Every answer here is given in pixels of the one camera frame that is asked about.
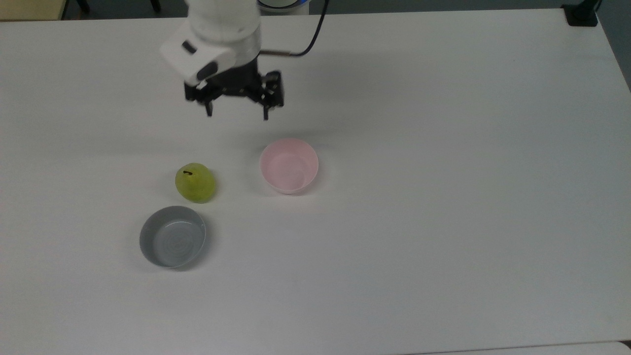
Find grey bowl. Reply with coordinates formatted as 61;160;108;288
139;206;207;269

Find black camera stand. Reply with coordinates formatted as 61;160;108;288
562;0;603;27

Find green pear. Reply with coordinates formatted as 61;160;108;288
175;163;216;204

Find beige wooden board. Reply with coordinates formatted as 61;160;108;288
0;0;68;21

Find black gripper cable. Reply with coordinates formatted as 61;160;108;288
260;0;330;58

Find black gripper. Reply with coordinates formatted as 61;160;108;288
185;57;284;120

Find pink bowl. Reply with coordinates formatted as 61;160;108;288
259;139;319;195

